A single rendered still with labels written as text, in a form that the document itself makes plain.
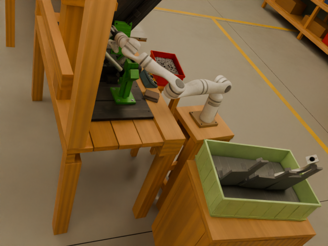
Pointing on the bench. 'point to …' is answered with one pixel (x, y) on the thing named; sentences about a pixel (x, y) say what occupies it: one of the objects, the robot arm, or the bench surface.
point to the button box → (147, 79)
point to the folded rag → (151, 95)
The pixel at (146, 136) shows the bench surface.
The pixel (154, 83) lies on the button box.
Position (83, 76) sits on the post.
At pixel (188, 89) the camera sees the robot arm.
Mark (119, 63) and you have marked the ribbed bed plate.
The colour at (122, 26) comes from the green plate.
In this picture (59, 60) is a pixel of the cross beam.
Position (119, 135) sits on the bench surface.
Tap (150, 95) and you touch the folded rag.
